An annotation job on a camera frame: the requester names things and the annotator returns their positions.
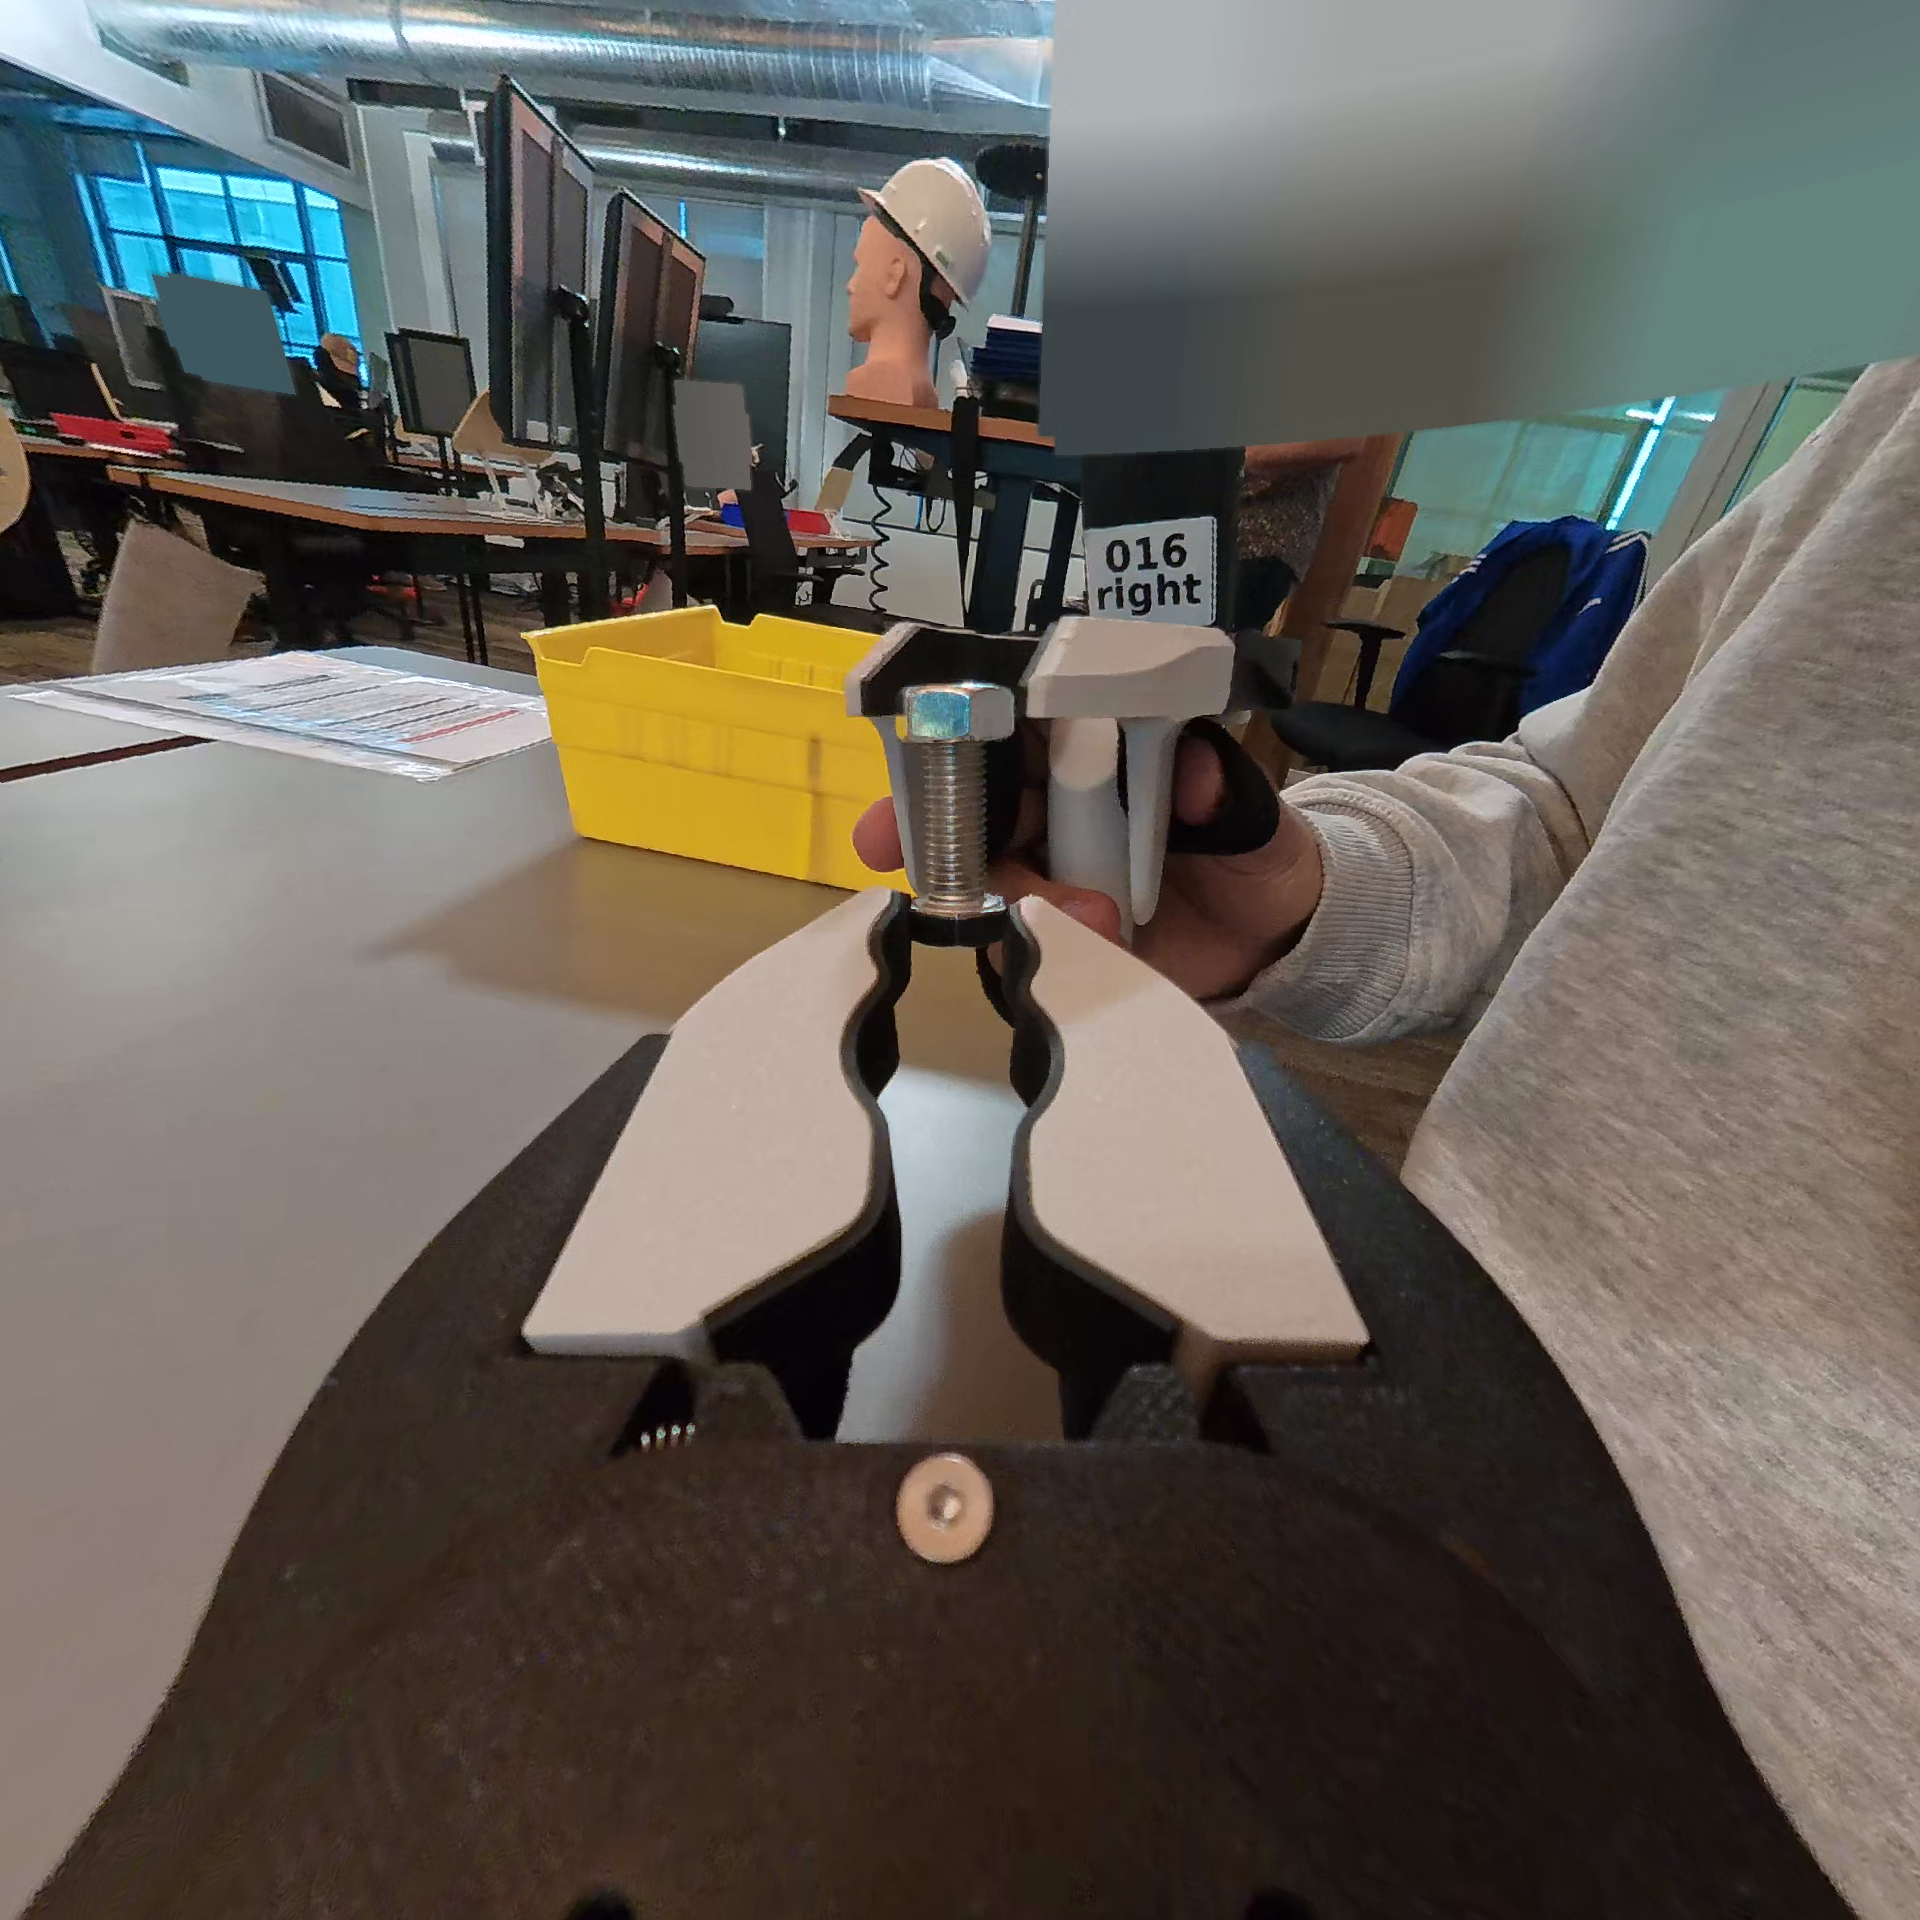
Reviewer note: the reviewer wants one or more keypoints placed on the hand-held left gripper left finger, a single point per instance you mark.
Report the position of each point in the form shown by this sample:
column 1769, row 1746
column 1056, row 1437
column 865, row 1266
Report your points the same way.
column 720, row 1171

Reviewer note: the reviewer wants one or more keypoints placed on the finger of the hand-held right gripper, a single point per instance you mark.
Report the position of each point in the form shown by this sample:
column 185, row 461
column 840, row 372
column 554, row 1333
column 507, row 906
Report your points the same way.
column 1126, row 668
column 937, row 657

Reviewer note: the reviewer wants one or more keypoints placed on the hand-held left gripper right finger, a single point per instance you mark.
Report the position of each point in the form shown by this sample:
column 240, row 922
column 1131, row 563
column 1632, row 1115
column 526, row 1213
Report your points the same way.
column 1184, row 1186

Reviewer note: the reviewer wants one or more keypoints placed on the metal hex nut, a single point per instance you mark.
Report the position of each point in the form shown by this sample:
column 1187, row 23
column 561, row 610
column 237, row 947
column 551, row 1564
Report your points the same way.
column 944, row 722

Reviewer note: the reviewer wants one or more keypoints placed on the metal bolt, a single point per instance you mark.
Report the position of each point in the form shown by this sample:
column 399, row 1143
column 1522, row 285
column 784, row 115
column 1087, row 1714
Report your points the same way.
column 950, row 826

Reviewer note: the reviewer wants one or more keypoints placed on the person's right forearm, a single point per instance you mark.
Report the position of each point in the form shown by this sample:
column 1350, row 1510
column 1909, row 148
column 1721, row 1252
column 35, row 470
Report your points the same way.
column 1440, row 857

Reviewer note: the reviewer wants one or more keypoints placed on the grey desk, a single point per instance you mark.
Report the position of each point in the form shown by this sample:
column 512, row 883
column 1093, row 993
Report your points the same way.
column 299, row 975

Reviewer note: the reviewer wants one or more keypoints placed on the person's right hand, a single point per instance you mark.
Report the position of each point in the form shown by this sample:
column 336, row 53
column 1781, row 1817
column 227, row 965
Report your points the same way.
column 1243, row 916

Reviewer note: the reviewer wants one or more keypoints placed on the blue stacked trays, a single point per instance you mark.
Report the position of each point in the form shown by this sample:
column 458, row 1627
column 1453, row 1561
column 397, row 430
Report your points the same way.
column 1008, row 369

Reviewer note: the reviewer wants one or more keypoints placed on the black office chair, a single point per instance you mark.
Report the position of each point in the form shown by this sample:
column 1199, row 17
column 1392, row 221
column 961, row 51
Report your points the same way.
column 1350, row 734

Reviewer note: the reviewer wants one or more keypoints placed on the wooden shelf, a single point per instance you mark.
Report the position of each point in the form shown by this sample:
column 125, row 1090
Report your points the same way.
column 902, row 412

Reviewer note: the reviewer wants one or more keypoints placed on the yellow plastic bin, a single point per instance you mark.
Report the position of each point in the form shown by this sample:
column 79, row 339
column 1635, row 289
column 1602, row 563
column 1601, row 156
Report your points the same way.
column 675, row 751

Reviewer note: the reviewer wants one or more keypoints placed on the mannequin head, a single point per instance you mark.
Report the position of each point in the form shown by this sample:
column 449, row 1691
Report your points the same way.
column 893, row 330

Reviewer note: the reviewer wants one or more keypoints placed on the white hard hat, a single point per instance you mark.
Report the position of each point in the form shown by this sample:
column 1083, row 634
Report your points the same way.
column 937, row 219

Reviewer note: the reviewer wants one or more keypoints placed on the blue jacket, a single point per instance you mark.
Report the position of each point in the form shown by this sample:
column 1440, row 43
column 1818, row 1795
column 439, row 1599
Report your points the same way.
column 1517, row 615

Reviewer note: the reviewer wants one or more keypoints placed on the tall black monitor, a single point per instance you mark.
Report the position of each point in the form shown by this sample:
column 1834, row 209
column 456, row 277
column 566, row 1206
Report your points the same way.
column 525, row 270
column 646, row 330

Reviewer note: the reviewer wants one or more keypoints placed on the small black monitor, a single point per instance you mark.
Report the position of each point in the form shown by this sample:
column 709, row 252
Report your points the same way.
column 432, row 382

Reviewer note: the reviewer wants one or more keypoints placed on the laminated paper sheets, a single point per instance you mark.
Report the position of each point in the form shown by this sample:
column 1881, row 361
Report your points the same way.
column 329, row 705

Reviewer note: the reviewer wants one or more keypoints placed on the person's grey hoodie torso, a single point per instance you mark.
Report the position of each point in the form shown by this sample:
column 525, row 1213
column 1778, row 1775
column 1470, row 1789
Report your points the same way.
column 1723, row 902

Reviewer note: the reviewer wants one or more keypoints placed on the grey chair back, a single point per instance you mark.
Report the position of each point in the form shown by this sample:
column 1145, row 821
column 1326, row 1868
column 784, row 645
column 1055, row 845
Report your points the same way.
column 165, row 599

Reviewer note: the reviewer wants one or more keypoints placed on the red plastic bin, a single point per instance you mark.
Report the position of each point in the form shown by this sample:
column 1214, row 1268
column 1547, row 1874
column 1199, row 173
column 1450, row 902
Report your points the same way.
column 113, row 436

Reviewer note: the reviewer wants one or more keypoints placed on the wooden post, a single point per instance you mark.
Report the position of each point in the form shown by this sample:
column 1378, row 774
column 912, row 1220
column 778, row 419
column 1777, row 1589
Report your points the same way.
column 1343, row 524

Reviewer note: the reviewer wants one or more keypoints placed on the silver ventilation duct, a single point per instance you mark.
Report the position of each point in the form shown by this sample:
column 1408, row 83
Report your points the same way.
column 525, row 30

